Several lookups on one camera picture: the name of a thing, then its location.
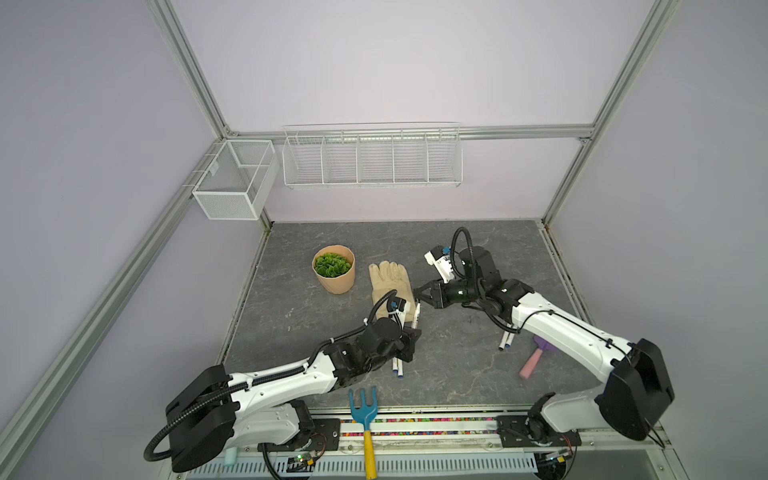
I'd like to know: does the small white mesh basket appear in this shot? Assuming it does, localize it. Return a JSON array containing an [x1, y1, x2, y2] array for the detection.
[[193, 139, 279, 221]]

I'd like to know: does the beige work glove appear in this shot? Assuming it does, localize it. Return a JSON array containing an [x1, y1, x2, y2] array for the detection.
[[368, 261, 416, 321]]

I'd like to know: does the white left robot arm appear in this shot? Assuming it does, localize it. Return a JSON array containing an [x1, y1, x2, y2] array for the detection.
[[143, 318, 422, 473]]

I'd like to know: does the long white wire basket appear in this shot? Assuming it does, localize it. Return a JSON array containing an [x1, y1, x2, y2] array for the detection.
[[282, 123, 464, 188]]

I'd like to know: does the black corrugated cable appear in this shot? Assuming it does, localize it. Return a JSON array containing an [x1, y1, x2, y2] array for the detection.
[[449, 226, 523, 334], [143, 289, 400, 463]]

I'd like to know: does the aluminium cage frame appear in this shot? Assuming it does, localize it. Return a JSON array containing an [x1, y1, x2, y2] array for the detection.
[[1, 1, 679, 479]]

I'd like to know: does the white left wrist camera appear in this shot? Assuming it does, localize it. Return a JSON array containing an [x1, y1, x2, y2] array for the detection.
[[385, 296, 412, 327]]

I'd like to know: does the black corrugated right cable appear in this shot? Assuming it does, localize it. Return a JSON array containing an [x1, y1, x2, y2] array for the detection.
[[449, 226, 523, 334]]

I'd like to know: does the teal yellow garden fork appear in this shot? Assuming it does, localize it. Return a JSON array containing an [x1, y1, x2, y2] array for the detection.
[[348, 386, 378, 479]]

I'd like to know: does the light teal tool handle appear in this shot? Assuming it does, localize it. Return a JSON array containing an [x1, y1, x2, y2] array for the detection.
[[223, 447, 238, 466]]

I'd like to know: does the black corrugated left cable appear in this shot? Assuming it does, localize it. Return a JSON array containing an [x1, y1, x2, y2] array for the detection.
[[143, 289, 400, 463]]

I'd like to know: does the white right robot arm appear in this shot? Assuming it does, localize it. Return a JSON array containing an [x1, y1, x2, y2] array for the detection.
[[413, 245, 675, 445]]

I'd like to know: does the tan pot with green plant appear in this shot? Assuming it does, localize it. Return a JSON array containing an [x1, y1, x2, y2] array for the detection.
[[312, 245, 356, 295]]

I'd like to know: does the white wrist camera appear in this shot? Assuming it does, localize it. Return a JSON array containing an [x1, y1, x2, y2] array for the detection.
[[385, 296, 412, 327], [424, 245, 456, 283]]

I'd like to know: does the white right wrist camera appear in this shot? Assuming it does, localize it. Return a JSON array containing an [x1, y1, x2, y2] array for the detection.
[[424, 245, 456, 283]]

